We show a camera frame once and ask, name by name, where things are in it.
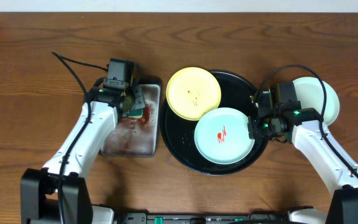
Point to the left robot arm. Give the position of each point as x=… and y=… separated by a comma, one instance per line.
x=57, y=193

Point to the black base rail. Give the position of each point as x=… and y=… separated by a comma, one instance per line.
x=143, y=217

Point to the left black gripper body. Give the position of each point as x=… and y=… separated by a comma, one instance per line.
x=130, y=98

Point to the green yellow sponge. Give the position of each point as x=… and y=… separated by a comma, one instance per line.
x=135, y=112

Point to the rectangular black soapy tray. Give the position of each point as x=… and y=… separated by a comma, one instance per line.
x=137, y=136

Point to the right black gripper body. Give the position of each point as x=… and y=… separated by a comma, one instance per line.
x=263, y=127

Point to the yellow plate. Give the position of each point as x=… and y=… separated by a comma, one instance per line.
x=192, y=92

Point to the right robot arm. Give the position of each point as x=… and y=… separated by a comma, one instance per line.
x=298, y=116

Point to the light blue plate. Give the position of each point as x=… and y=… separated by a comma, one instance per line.
x=222, y=136
x=310, y=93

